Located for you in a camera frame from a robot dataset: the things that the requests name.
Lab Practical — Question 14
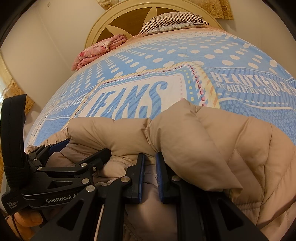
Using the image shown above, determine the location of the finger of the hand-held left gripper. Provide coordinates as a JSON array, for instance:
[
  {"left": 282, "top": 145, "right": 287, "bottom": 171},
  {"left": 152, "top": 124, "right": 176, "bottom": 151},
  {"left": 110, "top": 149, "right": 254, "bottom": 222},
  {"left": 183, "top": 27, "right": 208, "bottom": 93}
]
[
  {"left": 36, "top": 148, "right": 112, "bottom": 179},
  {"left": 26, "top": 138, "right": 71, "bottom": 161}
]

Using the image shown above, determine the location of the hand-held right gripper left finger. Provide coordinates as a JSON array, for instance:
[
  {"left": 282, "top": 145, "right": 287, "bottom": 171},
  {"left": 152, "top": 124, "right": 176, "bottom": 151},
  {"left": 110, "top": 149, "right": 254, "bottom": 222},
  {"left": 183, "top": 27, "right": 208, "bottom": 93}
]
[{"left": 38, "top": 153, "right": 146, "bottom": 241}]

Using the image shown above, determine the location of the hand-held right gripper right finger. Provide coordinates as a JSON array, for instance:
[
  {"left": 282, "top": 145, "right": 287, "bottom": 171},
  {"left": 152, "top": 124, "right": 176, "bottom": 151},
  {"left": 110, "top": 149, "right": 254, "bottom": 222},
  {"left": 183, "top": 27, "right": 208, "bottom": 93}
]
[{"left": 155, "top": 152, "right": 270, "bottom": 241}]

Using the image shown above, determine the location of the beige quilted puffer jacket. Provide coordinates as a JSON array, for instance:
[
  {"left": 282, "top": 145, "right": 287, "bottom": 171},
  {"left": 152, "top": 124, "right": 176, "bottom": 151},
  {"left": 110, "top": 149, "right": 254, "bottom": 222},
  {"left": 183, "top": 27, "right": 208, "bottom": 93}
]
[{"left": 26, "top": 98, "right": 296, "bottom": 241}]

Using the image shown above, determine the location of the person's left hand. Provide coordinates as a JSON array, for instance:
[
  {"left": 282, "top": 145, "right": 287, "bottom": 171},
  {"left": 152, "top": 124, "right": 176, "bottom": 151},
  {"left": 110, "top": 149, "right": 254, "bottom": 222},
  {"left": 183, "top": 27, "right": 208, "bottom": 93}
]
[{"left": 14, "top": 207, "right": 45, "bottom": 241}]

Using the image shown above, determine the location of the yellow floral window curtain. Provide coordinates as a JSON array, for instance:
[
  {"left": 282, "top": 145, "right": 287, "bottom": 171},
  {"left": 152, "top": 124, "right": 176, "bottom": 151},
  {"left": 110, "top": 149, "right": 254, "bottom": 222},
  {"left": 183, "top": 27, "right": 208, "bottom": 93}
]
[
  {"left": 0, "top": 67, "right": 35, "bottom": 114},
  {"left": 96, "top": 0, "right": 126, "bottom": 11},
  {"left": 195, "top": 0, "right": 234, "bottom": 21}
]

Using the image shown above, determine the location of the pink floral folded blanket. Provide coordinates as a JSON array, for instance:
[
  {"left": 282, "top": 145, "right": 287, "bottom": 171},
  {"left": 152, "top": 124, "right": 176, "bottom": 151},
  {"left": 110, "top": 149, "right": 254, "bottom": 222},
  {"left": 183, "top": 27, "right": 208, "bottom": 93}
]
[{"left": 71, "top": 34, "right": 128, "bottom": 71}]

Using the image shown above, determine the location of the blue dotted printed bed sheet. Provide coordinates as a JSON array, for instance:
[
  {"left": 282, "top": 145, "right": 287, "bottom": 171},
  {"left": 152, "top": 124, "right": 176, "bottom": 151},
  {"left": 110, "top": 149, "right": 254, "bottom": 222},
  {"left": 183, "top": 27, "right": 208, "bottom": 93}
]
[{"left": 25, "top": 27, "right": 296, "bottom": 149}]

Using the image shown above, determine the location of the cream wooden bed headboard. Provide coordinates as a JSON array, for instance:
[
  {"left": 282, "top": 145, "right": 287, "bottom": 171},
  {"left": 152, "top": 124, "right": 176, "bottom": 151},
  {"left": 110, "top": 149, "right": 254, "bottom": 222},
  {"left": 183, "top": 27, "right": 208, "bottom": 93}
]
[{"left": 84, "top": 0, "right": 223, "bottom": 49}]

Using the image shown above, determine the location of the striped pillow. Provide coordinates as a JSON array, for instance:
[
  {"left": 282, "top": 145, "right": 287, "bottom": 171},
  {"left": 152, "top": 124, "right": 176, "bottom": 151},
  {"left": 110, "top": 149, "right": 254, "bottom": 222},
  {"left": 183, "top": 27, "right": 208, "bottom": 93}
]
[{"left": 139, "top": 13, "right": 210, "bottom": 35}]

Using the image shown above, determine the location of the black cable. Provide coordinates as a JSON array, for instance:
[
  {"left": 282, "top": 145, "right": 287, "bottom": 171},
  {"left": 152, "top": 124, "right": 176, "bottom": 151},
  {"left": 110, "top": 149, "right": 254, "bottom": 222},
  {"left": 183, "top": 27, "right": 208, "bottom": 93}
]
[{"left": 7, "top": 209, "right": 23, "bottom": 241}]

